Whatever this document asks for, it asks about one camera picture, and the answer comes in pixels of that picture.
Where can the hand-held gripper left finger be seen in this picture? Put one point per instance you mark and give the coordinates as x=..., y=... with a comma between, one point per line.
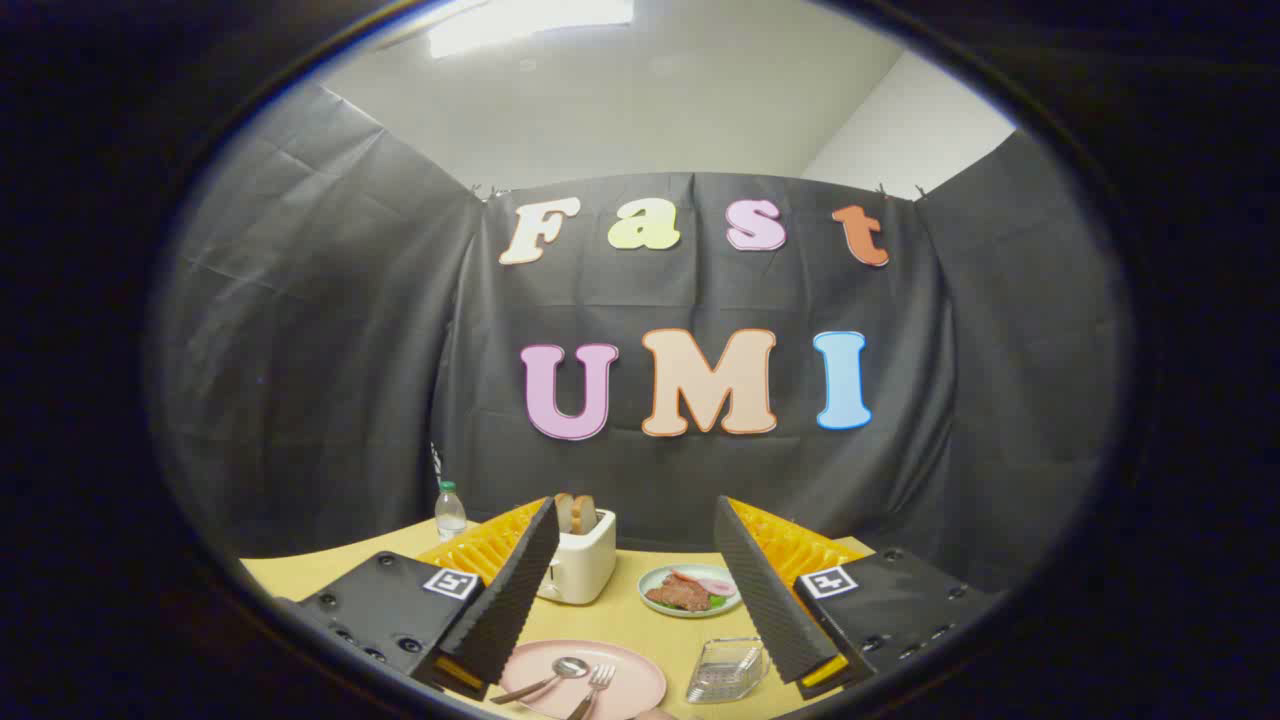
x=510, y=590

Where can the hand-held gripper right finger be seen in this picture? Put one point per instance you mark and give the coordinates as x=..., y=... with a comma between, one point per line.
x=765, y=600

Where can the pink onion slice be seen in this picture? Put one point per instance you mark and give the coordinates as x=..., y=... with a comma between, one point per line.
x=718, y=586

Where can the cream white toaster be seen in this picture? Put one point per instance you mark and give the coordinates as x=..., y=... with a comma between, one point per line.
x=585, y=560

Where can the red tomato slice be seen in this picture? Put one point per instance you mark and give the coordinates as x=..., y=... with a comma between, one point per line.
x=685, y=576

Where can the brown meat slices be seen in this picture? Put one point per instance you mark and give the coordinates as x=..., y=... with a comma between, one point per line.
x=680, y=595

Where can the toasted bread slice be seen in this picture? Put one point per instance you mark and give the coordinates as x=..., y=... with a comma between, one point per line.
x=564, y=512
x=585, y=515

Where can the clear plastic water bottle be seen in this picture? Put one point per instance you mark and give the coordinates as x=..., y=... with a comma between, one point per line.
x=450, y=515

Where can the pale green plate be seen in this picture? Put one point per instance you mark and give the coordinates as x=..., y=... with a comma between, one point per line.
x=658, y=577

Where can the pink round plate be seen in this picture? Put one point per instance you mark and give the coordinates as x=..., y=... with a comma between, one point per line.
x=630, y=680

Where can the black backdrop cloth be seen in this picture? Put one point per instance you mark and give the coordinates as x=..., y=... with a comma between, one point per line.
x=350, y=350

